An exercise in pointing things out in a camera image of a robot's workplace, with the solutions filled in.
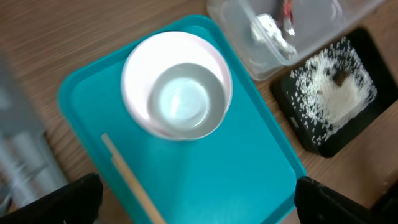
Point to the grey dishwasher rack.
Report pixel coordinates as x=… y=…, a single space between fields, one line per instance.
x=29 y=170

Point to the large white plate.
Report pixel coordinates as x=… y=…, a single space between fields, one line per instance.
x=152 y=57

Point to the clear plastic bin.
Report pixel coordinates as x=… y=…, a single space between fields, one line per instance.
x=316 y=22

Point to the white rice heap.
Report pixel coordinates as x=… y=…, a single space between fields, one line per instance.
x=323 y=107

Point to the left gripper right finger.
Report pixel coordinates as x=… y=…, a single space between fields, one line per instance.
x=319 y=204

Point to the red snack wrapper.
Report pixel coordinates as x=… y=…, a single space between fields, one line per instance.
x=287 y=18

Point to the white tissue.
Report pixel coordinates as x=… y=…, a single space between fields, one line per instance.
x=271 y=28

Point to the wooden chopstick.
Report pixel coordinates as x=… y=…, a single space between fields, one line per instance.
x=111 y=147
x=137 y=189

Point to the wooden chopstick right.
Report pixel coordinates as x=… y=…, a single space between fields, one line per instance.
x=111 y=147

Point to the wooden chopstick left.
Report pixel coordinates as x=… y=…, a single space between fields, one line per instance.
x=137 y=189

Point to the grey bowl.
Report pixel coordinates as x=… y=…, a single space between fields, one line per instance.
x=189 y=101

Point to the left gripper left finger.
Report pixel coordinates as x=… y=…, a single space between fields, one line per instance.
x=78 y=202

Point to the black tray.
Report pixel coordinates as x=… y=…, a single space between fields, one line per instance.
x=361 y=40

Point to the brown food scrap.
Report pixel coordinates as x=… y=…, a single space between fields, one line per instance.
x=340 y=77

